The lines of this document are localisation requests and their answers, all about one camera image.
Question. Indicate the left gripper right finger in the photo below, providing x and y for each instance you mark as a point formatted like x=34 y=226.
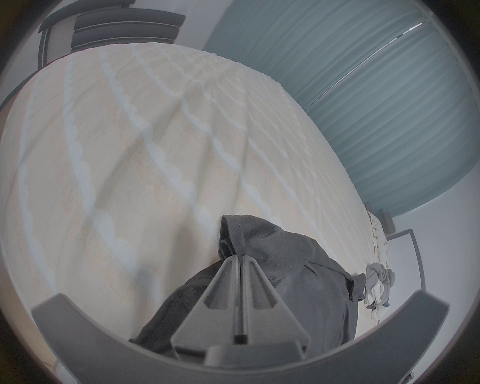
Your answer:
x=264 y=318

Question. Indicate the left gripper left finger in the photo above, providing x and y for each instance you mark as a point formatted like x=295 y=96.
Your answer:
x=217 y=318

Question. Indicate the black T-shirt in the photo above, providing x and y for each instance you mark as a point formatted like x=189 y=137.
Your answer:
x=300 y=270

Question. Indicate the pile of clothes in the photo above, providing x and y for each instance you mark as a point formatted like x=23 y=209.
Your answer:
x=378 y=285

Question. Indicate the bed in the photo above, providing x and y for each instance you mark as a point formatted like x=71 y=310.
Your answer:
x=131 y=157

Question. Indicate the white printed pillow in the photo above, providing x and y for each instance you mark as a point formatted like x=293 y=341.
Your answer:
x=377 y=240

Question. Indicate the grey bedside table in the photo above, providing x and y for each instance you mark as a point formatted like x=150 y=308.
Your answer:
x=386 y=221

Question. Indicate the blue-green curtain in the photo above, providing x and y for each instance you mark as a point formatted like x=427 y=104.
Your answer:
x=300 y=41
x=405 y=131

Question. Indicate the black chest of drawers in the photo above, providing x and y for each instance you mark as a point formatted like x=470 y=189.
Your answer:
x=123 y=30

